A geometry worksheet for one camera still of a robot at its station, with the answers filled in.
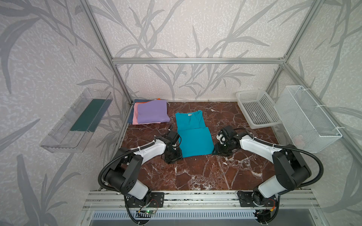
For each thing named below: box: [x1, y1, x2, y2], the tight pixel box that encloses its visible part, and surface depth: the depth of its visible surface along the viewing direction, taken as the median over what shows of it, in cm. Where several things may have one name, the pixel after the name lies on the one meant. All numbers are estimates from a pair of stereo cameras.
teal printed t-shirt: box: [175, 110, 215, 158], surface depth 102 cm
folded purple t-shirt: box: [137, 99, 171, 124], surface depth 113 cm
